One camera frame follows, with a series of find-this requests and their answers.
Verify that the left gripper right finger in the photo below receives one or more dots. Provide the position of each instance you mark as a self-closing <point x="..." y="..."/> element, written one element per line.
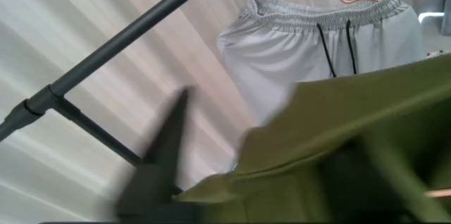
<point x="352" y="181"/>

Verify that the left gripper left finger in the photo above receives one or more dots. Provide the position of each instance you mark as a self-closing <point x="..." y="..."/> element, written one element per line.
<point x="162" y="181"/>

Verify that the green garment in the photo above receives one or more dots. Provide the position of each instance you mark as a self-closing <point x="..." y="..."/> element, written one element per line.
<point x="352" y="111"/>

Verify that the pale grey shorts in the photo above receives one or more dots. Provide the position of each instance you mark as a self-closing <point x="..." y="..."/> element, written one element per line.
<point x="282" y="51"/>

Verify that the black clothes rack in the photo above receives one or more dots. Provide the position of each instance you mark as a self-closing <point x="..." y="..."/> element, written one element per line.
<point x="123" y="35"/>

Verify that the white curtain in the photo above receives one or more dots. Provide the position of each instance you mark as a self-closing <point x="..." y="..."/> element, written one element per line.
<point x="88" y="41"/>

